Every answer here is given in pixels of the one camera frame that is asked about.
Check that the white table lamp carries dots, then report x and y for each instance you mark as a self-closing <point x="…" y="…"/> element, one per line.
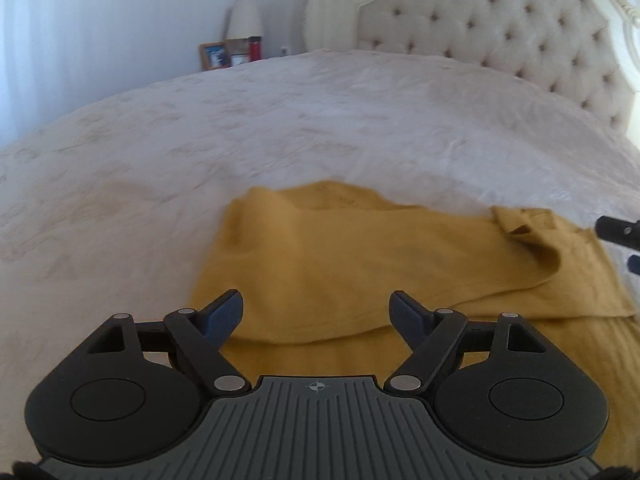
<point x="244" y="19"/>

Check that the bed with white bedspread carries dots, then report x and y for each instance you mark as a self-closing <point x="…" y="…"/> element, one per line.
<point x="250" y="125"/>

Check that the wooden picture frame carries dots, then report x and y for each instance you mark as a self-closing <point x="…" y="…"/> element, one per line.
<point x="214" y="56"/>

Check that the cream tufted headboard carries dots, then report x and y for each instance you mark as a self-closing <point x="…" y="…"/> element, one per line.
<point x="480" y="15"/>

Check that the red bottle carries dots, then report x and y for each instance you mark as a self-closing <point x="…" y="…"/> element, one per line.
<point x="255" y="48"/>

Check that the mustard yellow shirt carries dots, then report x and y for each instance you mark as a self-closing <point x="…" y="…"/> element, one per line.
<point x="350" y="270"/>

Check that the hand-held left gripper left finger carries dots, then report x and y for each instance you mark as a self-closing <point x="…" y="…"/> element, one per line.
<point x="223" y="316"/>

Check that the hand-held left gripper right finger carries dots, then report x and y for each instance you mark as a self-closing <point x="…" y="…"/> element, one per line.
<point x="406" y="316"/>

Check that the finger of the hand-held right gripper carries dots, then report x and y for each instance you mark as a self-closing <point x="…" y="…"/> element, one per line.
<point x="635" y="265"/>
<point x="620" y="230"/>

